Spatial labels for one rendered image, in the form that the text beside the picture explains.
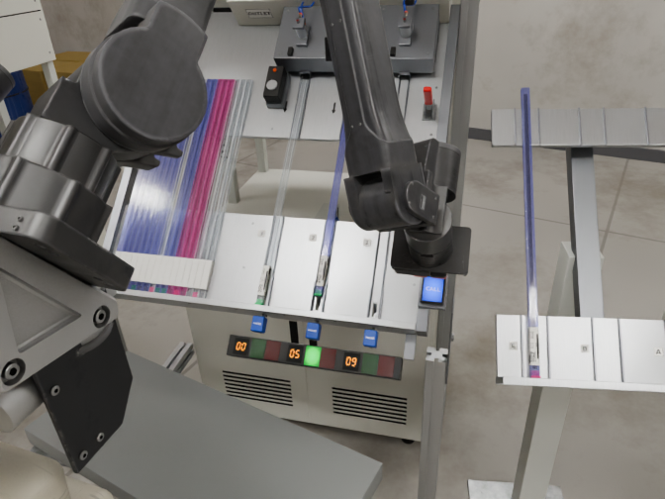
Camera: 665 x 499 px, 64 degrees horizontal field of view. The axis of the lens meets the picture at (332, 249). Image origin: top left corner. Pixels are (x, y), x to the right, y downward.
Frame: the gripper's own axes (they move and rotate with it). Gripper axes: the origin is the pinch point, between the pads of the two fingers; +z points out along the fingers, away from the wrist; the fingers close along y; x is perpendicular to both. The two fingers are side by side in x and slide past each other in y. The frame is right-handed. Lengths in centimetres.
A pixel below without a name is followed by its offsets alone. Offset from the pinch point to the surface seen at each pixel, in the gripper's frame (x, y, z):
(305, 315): 6.4, 23.7, 18.1
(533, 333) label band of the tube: 5.9, -16.1, 12.4
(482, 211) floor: -95, -11, 209
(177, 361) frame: 16, 72, 64
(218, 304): 6.3, 41.5, 17.8
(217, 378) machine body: 19, 66, 79
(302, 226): -11.8, 28.0, 19.9
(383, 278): -2.6, 10.3, 20.2
